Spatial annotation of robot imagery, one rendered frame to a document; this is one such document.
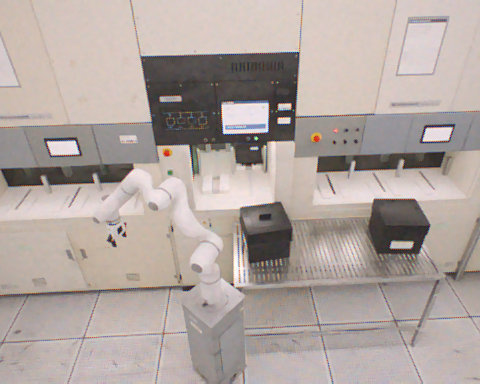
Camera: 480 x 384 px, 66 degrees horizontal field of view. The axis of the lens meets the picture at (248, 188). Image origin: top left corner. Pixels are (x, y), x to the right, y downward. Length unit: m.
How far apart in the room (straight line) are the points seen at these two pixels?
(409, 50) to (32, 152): 2.34
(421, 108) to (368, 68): 0.45
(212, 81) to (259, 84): 0.27
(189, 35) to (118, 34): 0.37
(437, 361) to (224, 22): 2.64
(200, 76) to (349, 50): 0.85
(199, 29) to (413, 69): 1.24
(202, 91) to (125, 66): 0.44
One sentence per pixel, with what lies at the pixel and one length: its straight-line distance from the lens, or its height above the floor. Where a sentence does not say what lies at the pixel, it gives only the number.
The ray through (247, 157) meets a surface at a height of 0.99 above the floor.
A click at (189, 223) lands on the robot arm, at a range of 1.85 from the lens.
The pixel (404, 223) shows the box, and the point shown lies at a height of 1.01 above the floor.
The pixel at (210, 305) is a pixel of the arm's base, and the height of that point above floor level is 0.77.
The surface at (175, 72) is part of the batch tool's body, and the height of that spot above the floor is 1.86.
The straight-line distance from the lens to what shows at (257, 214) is 2.37.
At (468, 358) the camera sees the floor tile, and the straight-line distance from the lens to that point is 3.27.
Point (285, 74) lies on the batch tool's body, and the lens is 2.22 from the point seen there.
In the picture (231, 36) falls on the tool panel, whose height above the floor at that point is 2.05.
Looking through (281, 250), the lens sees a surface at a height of 0.84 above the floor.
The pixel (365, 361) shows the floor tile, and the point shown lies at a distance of 2.99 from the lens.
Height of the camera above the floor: 2.50
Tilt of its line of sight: 35 degrees down
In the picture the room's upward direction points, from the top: 1 degrees counter-clockwise
